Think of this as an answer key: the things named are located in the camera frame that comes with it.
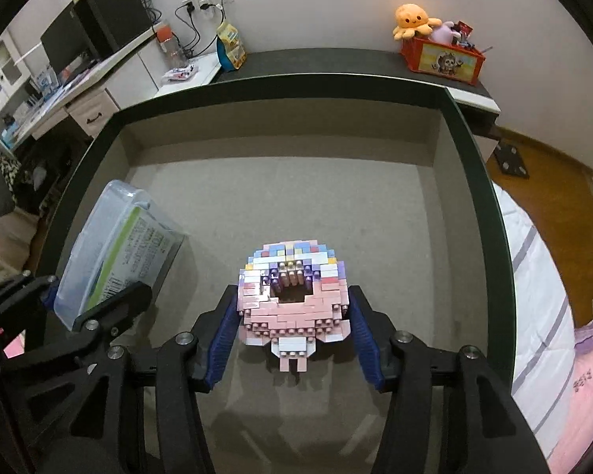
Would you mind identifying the pink brick-built figure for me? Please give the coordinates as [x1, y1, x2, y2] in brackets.
[236, 240, 351, 373]

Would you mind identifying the clear plastic case green label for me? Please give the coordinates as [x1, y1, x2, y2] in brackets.
[53, 180, 184, 329]

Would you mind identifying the white striped bed sheet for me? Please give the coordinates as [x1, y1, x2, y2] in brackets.
[493, 184, 575, 458]

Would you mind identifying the pink blanket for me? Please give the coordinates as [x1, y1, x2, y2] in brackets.
[548, 320, 593, 473]

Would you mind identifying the white desk with drawers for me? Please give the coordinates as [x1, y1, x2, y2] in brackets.
[0, 30, 168, 154]

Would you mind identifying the white glass door cabinet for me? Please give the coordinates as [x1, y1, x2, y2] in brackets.
[0, 31, 30, 112]

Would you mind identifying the pink storage box black rim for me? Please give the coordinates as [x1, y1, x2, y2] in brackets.
[38, 73, 515, 473]

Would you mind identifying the black floor scale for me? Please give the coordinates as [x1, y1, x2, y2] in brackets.
[493, 141, 529, 179]

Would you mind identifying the black computer monitor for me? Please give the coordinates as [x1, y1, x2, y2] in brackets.
[42, 1, 101, 74]

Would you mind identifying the white small side table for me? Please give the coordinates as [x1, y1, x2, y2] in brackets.
[156, 53, 220, 98]

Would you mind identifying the orange cap bottle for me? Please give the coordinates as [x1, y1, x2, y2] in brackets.
[155, 21, 187, 69]

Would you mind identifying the black computer tower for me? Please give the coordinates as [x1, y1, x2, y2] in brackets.
[74, 0, 152, 60]

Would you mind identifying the low black white cabinet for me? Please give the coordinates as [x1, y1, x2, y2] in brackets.
[214, 48, 500, 160]

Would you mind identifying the snack bag yellow blue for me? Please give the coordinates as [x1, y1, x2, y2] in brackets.
[216, 21, 247, 72]

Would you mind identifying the red toy crate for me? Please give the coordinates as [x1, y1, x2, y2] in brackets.
[400, 38, 485, 86]

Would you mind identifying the purple plush toy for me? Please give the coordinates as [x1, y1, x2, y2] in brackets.
[429, 21, 462, 46]

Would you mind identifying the orange octopus plush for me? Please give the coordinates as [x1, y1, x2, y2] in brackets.
[392, 3, 442, 41]

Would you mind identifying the wall power outlet strip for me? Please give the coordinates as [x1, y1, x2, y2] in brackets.
[182, 0, 234, 19]

